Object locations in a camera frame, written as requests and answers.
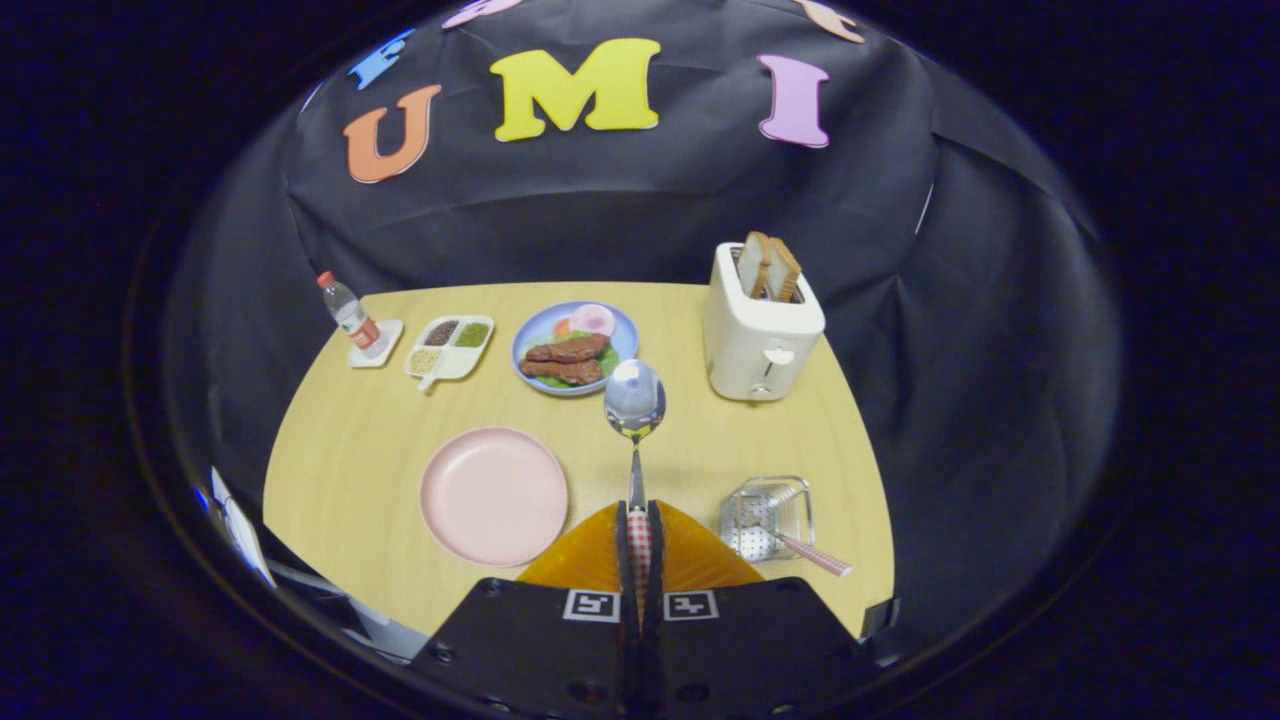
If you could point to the white board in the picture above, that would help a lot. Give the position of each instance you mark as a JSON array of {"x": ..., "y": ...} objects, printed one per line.
[{"x": 245, "y": 530}]

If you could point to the green lettuce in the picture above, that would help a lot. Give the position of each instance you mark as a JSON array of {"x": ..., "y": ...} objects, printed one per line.
[{"x": 608, "y": 360}]

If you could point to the white toaster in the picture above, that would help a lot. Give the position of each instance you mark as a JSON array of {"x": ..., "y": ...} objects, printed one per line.
[{"x": 750, "y": 350}]

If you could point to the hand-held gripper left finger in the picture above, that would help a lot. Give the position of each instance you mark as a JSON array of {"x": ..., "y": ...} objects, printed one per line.
[{"x": 530, "y": 650}]

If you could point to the pink plate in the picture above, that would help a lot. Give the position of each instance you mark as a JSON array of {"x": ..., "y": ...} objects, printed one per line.
[{"x": 490, "y": 495}]

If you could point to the white divided condiment dish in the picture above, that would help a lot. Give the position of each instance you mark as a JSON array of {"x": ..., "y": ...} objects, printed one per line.
[{"x": 450, "y": 360}]

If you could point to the pink ham slice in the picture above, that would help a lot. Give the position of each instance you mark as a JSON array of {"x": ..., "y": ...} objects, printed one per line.
[{"x": 592, "y": 320}]

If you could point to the clear bottle red cap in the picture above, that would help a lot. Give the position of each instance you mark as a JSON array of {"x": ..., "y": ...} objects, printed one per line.
[{"x": 350, "y": 315}]

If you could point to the blue plate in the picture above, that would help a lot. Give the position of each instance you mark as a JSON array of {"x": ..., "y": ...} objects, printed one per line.
[{"x": 540, "y": 325}]

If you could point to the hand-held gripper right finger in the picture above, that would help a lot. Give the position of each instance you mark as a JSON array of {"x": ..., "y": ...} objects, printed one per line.
[{"x": 750, "y": 650}]

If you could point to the brown steak piece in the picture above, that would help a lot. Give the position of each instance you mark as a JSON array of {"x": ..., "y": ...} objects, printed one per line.
[
  {"x": 562, "y": 372},
  {"x": 570, "y": 349}
]

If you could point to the white square coaster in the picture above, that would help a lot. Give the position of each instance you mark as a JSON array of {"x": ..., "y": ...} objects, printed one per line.
[{"x": 385, "y": 345}]

